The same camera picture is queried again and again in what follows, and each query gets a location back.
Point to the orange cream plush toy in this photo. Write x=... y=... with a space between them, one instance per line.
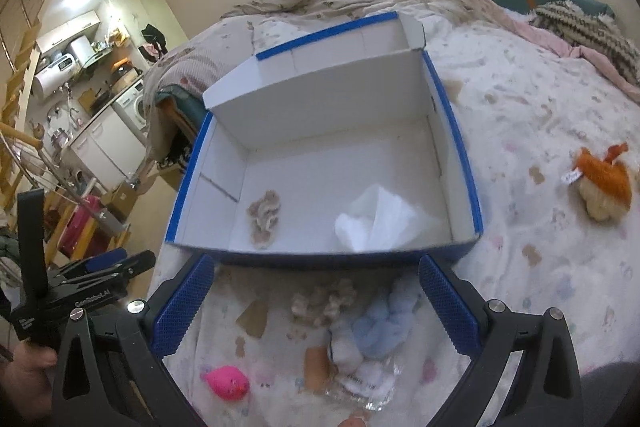
x=602 y=182

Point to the pink blanket edge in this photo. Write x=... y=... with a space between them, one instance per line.
x=558 y=46

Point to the cardboard box on floor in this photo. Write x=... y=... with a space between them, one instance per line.
x=120 y=201

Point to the clear plastic wrapper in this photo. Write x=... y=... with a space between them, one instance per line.
x=367 y=383

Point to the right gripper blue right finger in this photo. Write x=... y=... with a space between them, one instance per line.
x=457 y=304

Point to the beige scrunchie in box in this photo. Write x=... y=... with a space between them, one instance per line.
x=264 y=219

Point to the light blue plush toy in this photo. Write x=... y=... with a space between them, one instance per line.
x=386 y=323

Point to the pink plush toy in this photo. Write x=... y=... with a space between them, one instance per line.
x=227 y=382

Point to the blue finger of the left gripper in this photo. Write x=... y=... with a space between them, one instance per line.
x=132 y=266
x=102 y=261

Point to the white patterned bed blanket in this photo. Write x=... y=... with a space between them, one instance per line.
x=524 y=113

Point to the white blue cardboard box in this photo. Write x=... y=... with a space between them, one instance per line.
x=319 y=119

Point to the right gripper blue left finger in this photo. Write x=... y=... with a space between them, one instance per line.
x=176 y=301

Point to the white washing machine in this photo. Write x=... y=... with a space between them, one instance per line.
x=129 y=106

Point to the wooden yellow chair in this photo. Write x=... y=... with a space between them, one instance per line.
x=74 y=234

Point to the white kitchen cabinet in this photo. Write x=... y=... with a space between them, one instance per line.
x=106 y=149

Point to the person's left hand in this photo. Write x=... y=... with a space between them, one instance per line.
x=24 y=381

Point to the brown striped knit blanket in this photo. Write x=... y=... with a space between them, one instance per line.
x=571 y=23

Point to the white tissue paper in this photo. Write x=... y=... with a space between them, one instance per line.
x=380 y=220

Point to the orange wooden block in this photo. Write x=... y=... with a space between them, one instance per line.
x=317 y=368

